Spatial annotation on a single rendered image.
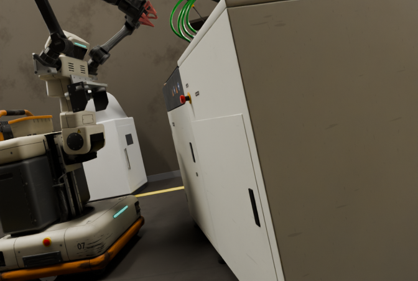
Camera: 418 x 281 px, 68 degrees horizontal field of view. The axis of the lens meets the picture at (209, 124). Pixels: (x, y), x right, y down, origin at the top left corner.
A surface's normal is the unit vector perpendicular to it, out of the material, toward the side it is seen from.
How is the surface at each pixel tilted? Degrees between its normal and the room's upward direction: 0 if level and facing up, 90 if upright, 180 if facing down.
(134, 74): 90
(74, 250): 90
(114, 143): 90
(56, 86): 90
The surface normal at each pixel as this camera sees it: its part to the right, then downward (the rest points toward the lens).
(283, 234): 0.25, -0.02
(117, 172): -0.15, 0.07
